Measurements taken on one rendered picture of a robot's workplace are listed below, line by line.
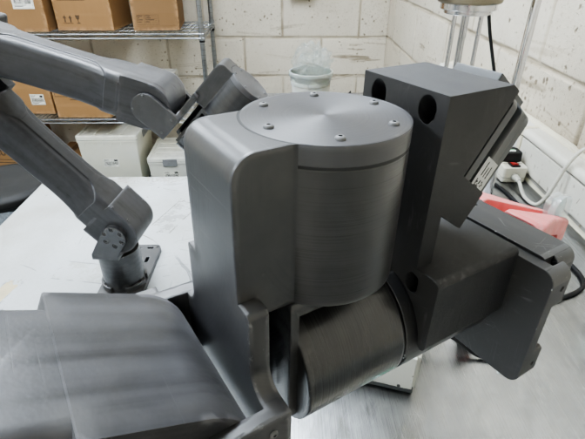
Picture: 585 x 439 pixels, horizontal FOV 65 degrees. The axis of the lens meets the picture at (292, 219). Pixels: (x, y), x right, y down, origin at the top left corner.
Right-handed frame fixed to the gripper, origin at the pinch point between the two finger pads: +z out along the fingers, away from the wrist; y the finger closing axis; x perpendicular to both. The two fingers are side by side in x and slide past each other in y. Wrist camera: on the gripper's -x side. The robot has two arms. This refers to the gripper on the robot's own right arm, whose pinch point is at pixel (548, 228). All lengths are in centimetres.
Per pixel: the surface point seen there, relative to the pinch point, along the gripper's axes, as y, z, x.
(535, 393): 3.7, 19.6, 31.9
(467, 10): 40, 38, -7
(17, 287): 60, -33, 33
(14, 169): 176, -31, 58
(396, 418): 10.1, 2.7, 32.3
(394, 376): 13.1, 4.6, 29.3
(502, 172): 43, 65, 28
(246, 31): 243, 101, 27
